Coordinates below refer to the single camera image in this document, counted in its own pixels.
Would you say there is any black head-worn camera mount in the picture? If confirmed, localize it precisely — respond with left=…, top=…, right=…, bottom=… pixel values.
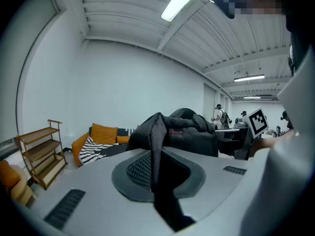
left=210, top=0, right=236, bottom=19

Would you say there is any person's black shirt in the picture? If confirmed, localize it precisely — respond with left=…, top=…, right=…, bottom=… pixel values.
left=285, top=13, right=315, bottom=77

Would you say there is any orange chair cushion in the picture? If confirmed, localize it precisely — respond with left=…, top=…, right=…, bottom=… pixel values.
left=0, top=160, right=22, bottom=189

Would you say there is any black garment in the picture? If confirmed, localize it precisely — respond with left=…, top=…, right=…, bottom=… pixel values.
left=125, top=108, right=220, bottom=232

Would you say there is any wooden side table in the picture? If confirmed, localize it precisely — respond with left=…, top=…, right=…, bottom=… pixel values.
left=8, top=165, right=35, bottom=206

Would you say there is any wooden shelf rack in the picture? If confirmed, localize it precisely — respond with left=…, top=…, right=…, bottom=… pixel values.
left=17, top=118, right=67, bottom=190

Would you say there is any person's right forearm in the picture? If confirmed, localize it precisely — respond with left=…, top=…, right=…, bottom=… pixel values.
left=249, top=129, right=296, bottom=158

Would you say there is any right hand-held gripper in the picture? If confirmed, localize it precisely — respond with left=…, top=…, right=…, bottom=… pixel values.
left=215, top=106, right=270, bottom=160

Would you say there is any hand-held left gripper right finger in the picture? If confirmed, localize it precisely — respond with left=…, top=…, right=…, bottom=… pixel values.
left=159, top=146, right=258, bottom=223

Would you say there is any orange sofa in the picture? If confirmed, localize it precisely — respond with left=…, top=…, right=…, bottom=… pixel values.
left=71, top=126, right=140, bottom=167

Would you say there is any large orange pillow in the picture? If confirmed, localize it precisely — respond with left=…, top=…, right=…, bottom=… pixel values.
left=90, top=123, right=119, bottom=145

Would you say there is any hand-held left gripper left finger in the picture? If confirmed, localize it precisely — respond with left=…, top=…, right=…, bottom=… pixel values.
left=31, top=148, right=175, bottom=236

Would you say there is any white roller blind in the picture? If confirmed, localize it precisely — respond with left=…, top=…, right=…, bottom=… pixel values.
left=203, top=82, right=217, bottom=119

